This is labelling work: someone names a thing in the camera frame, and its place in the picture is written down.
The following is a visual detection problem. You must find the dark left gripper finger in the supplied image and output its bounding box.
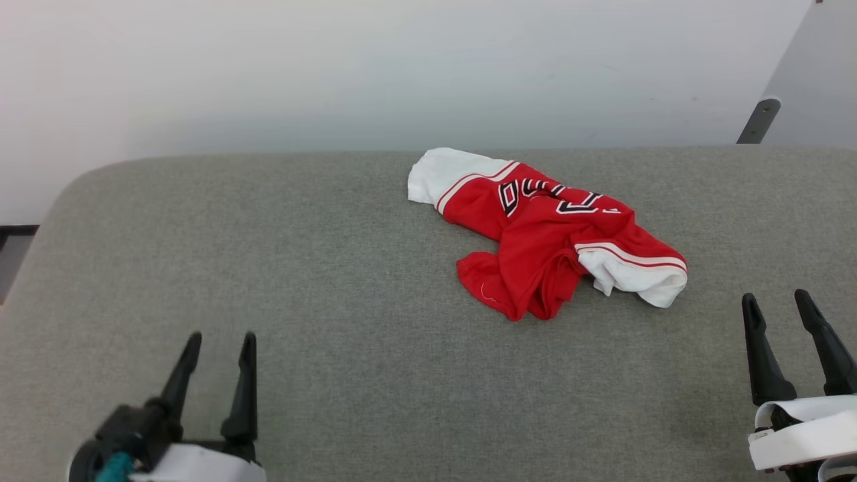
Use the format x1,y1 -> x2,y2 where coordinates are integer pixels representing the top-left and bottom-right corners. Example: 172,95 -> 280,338
159,331 -> 202,424
220,331 -> 259,463

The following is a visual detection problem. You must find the grey metal bracket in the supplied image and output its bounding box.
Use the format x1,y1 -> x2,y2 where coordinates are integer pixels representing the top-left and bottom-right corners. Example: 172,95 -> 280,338
736,97 -> 782,145

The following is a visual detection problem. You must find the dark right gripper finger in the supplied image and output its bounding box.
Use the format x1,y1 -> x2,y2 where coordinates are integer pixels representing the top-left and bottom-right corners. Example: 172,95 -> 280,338
795,289 -> 857,397
741,293 -> 798,407

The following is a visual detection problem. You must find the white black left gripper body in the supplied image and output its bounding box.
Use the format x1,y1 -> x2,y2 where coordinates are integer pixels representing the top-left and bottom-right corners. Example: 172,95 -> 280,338
129,400 -> 267,482

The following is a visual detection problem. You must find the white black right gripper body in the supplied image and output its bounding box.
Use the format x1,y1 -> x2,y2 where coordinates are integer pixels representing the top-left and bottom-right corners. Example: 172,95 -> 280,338
747,394 -> 857,482

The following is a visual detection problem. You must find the grey fabric sofa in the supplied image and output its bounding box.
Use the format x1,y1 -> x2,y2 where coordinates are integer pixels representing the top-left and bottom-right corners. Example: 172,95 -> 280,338
0,145 -> 857,482

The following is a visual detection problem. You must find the red and white basketball jersey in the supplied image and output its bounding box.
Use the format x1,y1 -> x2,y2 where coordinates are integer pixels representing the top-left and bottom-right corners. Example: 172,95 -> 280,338
407,147 -> 689,323

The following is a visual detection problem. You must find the white slanted panel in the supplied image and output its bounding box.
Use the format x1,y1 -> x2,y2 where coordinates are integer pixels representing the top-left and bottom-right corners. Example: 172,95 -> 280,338
736,0 -> 857,148

